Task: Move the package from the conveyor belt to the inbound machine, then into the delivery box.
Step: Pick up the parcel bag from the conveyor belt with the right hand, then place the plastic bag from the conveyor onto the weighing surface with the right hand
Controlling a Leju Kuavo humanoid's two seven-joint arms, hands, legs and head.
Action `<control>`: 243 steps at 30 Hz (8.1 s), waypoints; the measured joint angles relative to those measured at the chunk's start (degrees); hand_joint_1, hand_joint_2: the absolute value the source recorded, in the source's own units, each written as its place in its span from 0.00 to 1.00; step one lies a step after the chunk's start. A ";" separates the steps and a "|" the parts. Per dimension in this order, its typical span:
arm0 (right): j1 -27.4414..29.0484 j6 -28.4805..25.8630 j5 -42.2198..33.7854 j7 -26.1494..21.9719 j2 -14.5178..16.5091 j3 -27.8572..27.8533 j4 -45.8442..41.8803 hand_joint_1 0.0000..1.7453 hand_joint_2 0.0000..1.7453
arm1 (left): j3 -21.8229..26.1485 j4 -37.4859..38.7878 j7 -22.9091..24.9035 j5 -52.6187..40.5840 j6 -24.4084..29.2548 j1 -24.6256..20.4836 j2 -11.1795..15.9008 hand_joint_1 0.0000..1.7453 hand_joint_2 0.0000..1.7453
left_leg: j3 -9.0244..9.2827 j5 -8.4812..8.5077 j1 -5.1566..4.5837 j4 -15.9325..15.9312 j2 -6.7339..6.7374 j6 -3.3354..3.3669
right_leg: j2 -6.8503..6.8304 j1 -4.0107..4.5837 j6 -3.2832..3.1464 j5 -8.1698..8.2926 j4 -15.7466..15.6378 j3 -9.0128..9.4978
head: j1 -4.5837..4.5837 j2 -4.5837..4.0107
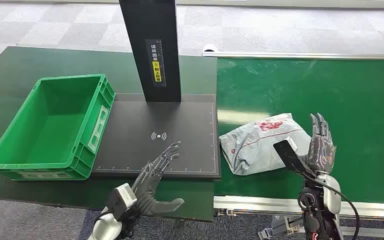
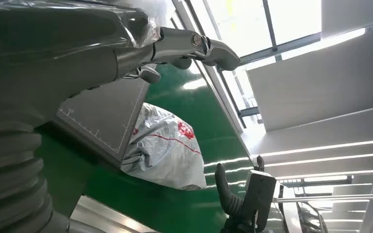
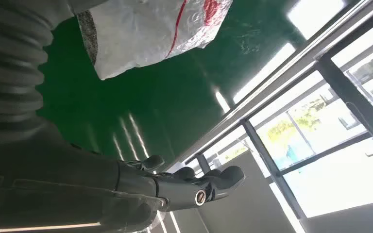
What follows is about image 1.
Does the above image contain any green plastic crate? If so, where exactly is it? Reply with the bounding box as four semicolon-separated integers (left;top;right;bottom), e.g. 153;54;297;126
0;73;116;182

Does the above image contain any wide aluminium conveyor rail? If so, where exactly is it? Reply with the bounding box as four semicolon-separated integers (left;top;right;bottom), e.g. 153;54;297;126
213;195;384;222

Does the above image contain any thin aluminium conveyor rail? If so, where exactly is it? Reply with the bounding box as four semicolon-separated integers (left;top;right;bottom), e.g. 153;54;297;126
201;51;384;61

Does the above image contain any yellow and black column label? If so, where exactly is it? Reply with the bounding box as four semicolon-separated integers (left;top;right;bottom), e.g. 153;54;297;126
145;39;167;88

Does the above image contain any black scanner column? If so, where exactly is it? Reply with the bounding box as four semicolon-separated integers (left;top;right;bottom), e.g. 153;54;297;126
118;0;182;103

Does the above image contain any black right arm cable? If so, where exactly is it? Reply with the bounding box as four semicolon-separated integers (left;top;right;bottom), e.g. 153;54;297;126
303;172;361;240

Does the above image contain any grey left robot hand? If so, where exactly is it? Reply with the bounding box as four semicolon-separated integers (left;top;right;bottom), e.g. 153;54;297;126
131;141;186;217

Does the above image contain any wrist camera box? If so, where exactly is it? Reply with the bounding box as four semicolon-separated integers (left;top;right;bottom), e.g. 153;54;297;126
273;136;317;178
107;182;138;222

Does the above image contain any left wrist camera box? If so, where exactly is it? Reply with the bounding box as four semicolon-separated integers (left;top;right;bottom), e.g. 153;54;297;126
107;182;138;222

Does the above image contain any metal conveyor support bracket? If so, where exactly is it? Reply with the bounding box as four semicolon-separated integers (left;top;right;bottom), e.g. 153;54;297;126
258;215;384;240

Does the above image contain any grey package with red print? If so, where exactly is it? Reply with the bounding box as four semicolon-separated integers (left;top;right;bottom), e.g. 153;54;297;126
219;113;312;176

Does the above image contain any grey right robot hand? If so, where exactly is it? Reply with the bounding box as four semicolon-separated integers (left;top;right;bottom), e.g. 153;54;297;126
302;112;337;175

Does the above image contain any black scanner base plate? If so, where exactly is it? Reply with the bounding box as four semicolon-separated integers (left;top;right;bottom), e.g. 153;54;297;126
90;93;222;180

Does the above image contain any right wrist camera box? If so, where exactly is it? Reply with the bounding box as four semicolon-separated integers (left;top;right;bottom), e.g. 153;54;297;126
273;136;317;178

